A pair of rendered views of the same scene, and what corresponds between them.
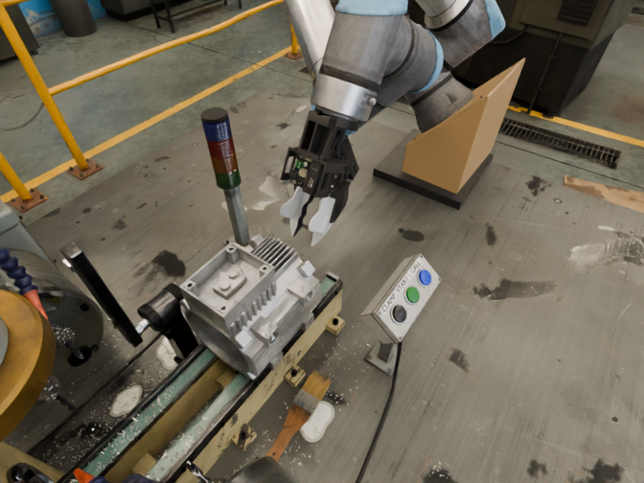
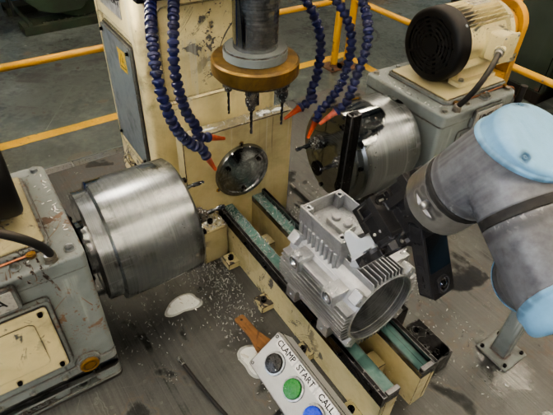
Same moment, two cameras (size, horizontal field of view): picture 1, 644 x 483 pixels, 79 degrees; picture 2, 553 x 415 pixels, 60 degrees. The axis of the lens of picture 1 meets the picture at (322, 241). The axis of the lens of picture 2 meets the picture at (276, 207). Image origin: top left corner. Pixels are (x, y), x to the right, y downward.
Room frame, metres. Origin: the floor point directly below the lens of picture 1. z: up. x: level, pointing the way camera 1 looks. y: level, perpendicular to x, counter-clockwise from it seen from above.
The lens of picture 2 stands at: (0.49, -0.52, 1.73)
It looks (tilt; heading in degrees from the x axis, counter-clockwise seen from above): 41 degrees down; 108
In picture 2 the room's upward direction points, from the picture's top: 3 degrees clockwise
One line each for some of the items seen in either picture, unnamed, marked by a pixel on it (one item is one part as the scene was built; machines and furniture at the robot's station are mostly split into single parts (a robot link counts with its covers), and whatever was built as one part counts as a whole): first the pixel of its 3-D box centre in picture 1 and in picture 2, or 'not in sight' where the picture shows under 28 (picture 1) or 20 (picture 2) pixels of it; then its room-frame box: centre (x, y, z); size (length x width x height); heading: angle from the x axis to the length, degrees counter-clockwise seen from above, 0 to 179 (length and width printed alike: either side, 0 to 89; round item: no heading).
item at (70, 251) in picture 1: (108, 301); (346, 165); (0.36, 0.35, 1.12); 0.04 x 0.03 x 0.26; 144
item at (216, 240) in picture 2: not in sight; (211, 236); (0.06, 0.27, 0.86); 0.07 x 0.06 x 0.12; 54
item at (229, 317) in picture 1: (231, 289); (338, 228); (0.39, 0.16, 1.11); 0.12 x 0.11 x 0.07; 145
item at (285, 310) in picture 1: (254, 304); (346, 274); (0.43, 0.13, 1.02); 0.20 x 0.19 x 0.19; 145
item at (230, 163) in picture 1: (223, 159); not in sight; (0.79, 0.24, 1.10); 0.06 x 0.06 x 0.04
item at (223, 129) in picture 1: (217, 126); not in sight; (0.79, 0.24, 1.19); 0.06 x 0.06 x 0.04
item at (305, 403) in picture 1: (298, 414); (265, 347); (0.29, 0.05, 0.80); 0.21 x 0.05 x 0.01; 149
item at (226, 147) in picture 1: (220, 143); not in sight; (0.79, 0.24, 1.14); 0.06 x 0.06 x 0.04
